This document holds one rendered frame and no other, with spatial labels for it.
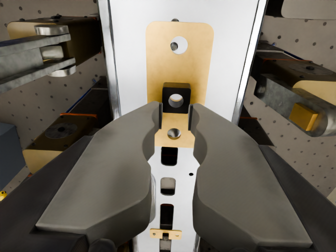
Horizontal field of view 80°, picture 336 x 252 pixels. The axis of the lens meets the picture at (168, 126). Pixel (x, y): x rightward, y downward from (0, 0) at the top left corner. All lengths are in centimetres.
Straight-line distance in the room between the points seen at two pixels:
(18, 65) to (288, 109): 31
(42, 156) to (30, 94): 47
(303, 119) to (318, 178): 76
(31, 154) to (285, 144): 76
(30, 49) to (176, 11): 18
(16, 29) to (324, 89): 39
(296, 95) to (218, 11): 15
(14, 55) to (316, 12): 37
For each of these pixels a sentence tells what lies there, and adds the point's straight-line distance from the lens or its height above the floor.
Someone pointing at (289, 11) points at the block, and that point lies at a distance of 36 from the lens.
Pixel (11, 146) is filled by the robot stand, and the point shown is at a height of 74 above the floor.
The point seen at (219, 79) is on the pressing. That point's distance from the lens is 33.
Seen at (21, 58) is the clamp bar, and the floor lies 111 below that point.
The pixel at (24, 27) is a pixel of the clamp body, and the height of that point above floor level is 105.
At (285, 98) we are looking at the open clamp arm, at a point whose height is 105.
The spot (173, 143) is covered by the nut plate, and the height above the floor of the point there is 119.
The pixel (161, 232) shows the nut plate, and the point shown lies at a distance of 59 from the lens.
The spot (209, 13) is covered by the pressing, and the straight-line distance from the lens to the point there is 31.
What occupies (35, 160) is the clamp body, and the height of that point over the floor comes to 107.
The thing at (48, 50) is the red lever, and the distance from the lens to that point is 28.
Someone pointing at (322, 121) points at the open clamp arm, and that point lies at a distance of 27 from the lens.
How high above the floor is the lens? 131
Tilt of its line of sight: 59 degrees down
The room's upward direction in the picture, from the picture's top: 175 degrees counter-clockwise
